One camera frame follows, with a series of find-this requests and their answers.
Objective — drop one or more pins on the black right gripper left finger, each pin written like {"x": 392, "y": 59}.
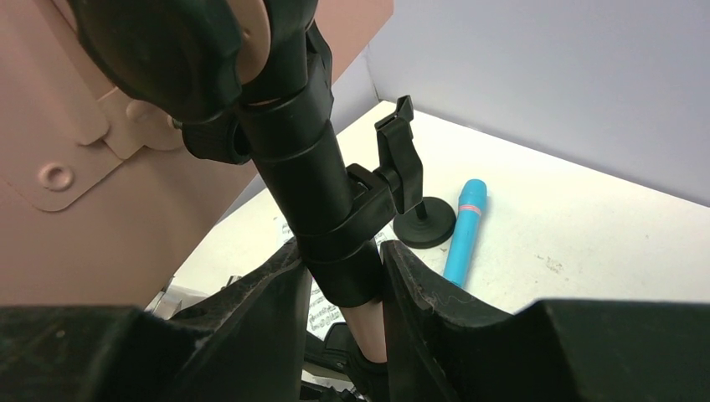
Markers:
{"x": 112, "y": 353}

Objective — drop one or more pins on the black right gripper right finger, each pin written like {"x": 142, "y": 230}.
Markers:
{"x": 443, "y": 344}

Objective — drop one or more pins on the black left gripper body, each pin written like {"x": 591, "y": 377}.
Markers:
{"x": 333, "y": 360}

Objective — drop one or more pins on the pink folding music stand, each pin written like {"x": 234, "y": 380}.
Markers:
{"x": 101, "y": 203}

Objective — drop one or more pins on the upper sheet music page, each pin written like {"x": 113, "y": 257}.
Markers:
{"x": 321, "y": 314}

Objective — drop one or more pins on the blue toy microphone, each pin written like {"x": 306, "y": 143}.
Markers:
{"x": 471, "y": 206}

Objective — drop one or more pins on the black microphone desk stand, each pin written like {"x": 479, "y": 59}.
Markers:
{"x": 429, "y": 224}

